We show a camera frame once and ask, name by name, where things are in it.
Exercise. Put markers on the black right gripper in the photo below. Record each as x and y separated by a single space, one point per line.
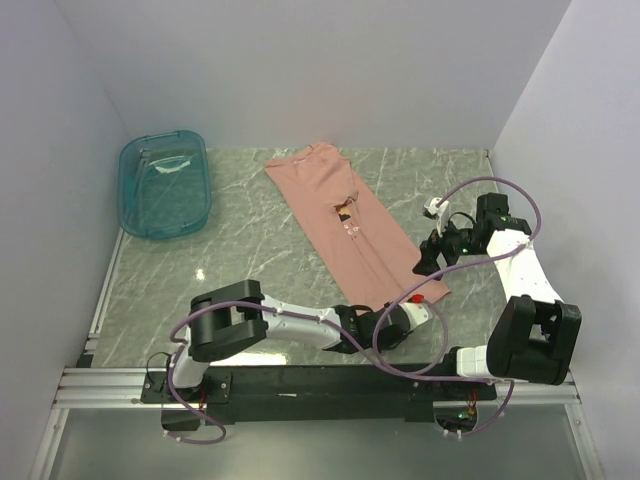
429 254

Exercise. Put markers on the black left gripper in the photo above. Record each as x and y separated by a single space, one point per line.
385 345

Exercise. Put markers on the pink printed t-shirt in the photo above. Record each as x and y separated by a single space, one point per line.
367 253

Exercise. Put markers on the teal transparent plastic basket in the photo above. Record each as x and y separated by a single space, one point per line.
164 185

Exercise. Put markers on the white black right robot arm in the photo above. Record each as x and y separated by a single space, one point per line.
535 336

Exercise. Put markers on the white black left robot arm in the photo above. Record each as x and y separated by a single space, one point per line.
231 319

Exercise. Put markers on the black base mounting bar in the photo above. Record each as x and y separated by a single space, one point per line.
305 393

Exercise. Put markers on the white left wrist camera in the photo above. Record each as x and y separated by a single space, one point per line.
417 309

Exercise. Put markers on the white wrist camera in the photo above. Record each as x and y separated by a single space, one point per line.
417 309
437 209

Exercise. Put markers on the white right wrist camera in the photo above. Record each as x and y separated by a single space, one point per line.
437 209

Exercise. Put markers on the aluminium frame rail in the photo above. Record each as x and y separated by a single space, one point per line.
121 388

